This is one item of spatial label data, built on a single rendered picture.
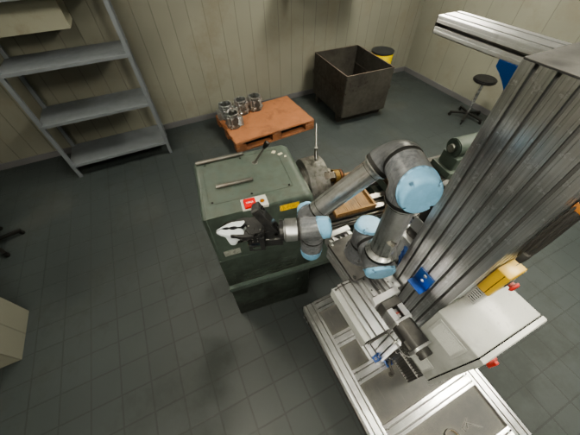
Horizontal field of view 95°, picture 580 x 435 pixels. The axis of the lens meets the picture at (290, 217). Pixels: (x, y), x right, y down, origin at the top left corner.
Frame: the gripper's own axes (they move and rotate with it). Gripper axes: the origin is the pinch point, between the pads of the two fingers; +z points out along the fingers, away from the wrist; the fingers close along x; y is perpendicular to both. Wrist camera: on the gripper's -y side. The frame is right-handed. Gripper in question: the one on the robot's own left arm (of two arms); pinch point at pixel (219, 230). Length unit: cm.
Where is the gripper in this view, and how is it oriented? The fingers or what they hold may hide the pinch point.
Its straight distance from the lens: 86.9
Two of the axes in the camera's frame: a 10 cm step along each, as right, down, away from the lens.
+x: -0.8, -6.7, 7.4
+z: -10.0, 0.7, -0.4
